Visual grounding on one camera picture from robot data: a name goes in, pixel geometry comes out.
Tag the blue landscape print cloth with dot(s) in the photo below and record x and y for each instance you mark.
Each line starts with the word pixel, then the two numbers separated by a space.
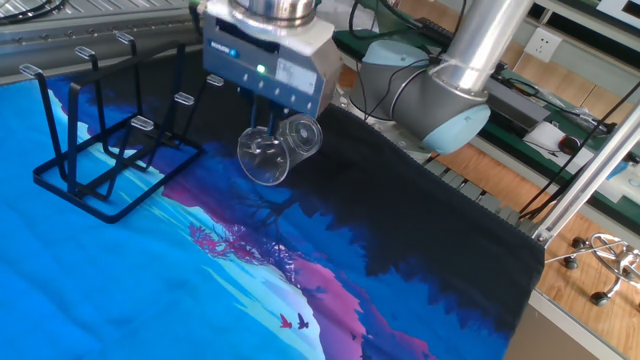
pixel 250 280

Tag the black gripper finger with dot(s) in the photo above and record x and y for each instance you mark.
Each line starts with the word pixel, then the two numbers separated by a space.
pixel 272 122
pixel 254 112

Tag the office chair base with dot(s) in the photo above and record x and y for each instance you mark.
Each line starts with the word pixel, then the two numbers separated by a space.
pixel 610 260

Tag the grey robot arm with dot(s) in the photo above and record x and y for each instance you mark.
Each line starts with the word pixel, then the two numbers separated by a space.
pixel 450 100

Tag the aluminium frame beam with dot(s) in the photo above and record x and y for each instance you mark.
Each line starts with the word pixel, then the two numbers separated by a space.
pixel 585 180

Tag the black metal cup rack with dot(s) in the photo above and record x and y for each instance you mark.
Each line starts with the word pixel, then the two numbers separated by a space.
pixel 72 150

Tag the white paper sheet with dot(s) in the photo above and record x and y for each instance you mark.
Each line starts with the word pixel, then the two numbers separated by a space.
pixel 545 137

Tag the clear glass cup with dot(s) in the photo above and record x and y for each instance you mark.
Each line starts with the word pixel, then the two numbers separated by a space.
pixel 270 155

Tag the black computer mouse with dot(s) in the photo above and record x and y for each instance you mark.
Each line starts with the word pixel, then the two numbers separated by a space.
pixel 569 145

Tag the grey metal box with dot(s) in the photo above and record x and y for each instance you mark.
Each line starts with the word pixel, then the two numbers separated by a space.
pixel 515 107

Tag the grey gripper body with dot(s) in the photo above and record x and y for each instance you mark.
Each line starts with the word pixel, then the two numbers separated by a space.
pixel 270 80

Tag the white wall socket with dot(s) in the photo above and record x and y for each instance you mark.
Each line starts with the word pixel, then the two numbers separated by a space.
pixel 542 45

